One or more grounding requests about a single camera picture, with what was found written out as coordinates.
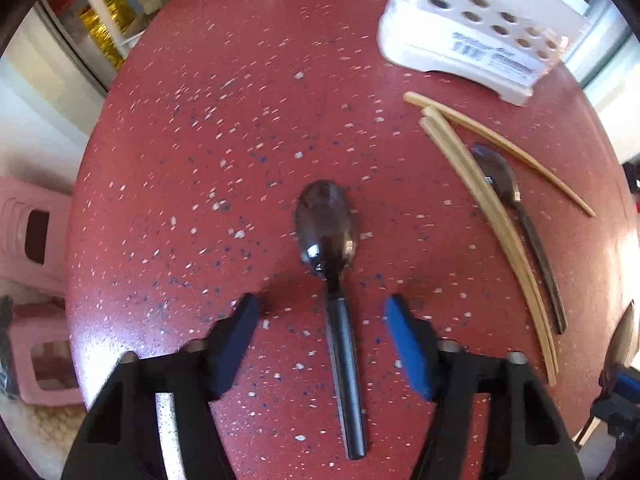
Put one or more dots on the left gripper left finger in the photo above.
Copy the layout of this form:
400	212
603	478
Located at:
119	437

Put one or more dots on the pink plastic stool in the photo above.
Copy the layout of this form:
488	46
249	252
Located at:
40	348
34	224

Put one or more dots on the steel spoon dark handle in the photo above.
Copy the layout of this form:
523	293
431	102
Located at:
326	235

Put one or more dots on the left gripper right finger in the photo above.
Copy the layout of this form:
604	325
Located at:
525	435

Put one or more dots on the white plastic utensil holder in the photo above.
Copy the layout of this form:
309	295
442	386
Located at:
506	46

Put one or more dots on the pale wooden chopstick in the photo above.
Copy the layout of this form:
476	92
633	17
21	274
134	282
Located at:
498	140

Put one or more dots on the wooden chopstick lying inner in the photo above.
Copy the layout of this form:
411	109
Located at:
465	166

